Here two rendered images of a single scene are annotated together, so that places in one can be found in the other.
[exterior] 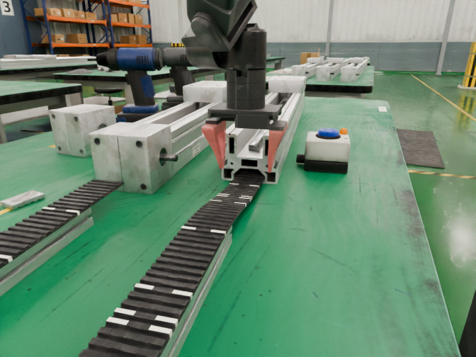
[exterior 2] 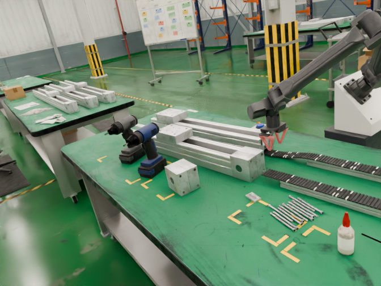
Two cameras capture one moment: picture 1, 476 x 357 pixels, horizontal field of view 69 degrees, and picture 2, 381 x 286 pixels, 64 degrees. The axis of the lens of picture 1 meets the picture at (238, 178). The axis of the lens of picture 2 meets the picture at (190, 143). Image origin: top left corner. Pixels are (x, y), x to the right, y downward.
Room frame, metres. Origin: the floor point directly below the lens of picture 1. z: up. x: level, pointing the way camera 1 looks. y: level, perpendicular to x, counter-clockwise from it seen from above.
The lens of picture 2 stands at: (0.06, 1.15, 1.40)
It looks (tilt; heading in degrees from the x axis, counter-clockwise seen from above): 22 degrees down; 308
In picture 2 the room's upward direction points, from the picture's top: 11 degrees counter-clockwise
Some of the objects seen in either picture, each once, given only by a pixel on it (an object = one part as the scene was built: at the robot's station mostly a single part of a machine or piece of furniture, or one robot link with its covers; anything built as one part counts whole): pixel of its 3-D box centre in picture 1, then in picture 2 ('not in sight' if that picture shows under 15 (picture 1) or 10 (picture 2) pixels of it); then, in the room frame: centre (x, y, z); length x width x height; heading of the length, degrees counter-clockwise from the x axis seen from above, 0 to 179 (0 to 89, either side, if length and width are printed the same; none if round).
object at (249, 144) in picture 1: (278, 115); (202, 131); (0.95, -0.11, 0.82); 0.80 x 0.10 x 0.09; 167
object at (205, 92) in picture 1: (212, 95); (174, 135); (1.00, 0.07, 0.87); 0.16 x 0.11 x 0.07; 167
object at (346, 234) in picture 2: not in sight; (346, 231); (0.16, 0.47, 0.84); 0.04 x 0.04 x 0.12
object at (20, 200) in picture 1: (23, 200); (253, 197); (0.48, 0.33, 0.78); 0.05 x 0.03 x 0.01; 151
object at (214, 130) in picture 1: (229, 140); (270, 139); (0.53, 0.01, 0.86); 0.07 x 0.07 x 0.09; 76
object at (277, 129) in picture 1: (261, 142); (277, 134); (0.51, -0.04, 0.86); 0.07 x 0.07 x 0.09; 76
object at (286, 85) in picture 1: (287, 88); (172, 117); (1.20, -0.17, 0.87); 0.16 x 0.11 x 0.07; 167
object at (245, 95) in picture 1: (246, 94); (272, 121); (0.52, -0.01, 0.94); 0.10 x 0.07 x 0.07; 76
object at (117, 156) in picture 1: (141, 156); (249, 162); (0.56, 0.16, 0.83); 0.12 x 0.09 x 0.10; 77
